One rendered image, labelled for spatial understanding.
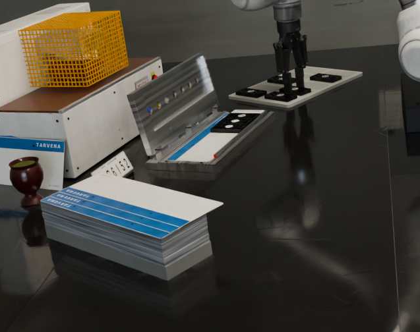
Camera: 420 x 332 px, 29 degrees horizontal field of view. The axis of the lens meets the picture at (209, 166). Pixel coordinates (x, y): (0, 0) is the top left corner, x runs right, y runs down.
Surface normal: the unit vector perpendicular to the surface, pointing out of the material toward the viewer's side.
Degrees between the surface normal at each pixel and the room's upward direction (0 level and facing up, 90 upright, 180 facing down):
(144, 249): 90
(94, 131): 90
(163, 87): 79
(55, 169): 69
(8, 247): 0
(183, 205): 0
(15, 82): 90
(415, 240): 0
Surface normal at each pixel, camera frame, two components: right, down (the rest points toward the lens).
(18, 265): -0.12, -0.93
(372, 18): -0.18, 0.36
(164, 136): 0.86, -0.14
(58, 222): -0.68, 0.33
